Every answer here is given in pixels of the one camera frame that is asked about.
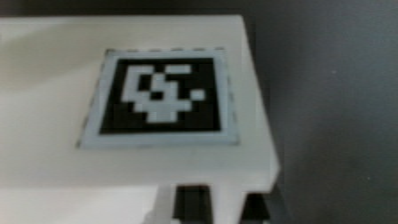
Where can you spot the white drawer with knob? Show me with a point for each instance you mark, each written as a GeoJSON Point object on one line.
{"type": "Point", "coordinates": [136, 142]}

